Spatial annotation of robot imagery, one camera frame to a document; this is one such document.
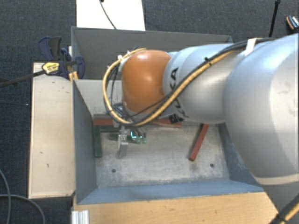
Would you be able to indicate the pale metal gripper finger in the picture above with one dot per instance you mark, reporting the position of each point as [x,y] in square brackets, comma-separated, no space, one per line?
[125,149]
[120,146]

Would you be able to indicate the dark green flat block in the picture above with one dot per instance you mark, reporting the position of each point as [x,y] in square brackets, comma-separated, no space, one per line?
[113,137]
[98,143]

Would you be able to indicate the red-brown flat block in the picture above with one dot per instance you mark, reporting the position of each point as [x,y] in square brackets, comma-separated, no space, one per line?
[198,143]
[102,121]

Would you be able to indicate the grey metal bin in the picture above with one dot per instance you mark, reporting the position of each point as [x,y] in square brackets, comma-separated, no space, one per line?
[163,167]

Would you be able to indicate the pale wood flat board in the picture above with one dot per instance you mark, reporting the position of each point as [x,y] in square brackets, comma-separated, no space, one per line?
[52,134]

